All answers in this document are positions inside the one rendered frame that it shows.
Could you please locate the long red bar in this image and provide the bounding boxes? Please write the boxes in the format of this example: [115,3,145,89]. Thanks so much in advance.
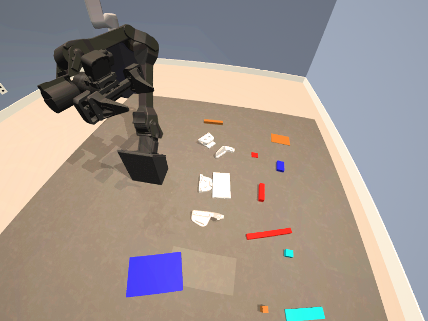
[246,228,292,240]

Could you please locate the small cyan cube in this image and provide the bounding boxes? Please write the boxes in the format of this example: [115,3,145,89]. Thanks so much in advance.
[284,249,294,258]

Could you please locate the blue flat square plate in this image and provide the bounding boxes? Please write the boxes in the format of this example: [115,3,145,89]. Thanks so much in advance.
[126,252,183,297]

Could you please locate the red rectangular block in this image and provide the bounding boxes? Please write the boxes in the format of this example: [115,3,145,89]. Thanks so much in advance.
[259,183,265,202]

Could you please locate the orange flat plate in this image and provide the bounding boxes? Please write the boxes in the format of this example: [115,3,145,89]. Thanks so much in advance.
[271,133,290,146]

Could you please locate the blue rectangular block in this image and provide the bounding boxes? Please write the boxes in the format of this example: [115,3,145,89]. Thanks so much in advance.
[277,160,285,172]

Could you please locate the cyan flat rectangular plate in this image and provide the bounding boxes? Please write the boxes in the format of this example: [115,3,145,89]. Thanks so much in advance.
[285,307,325,321]

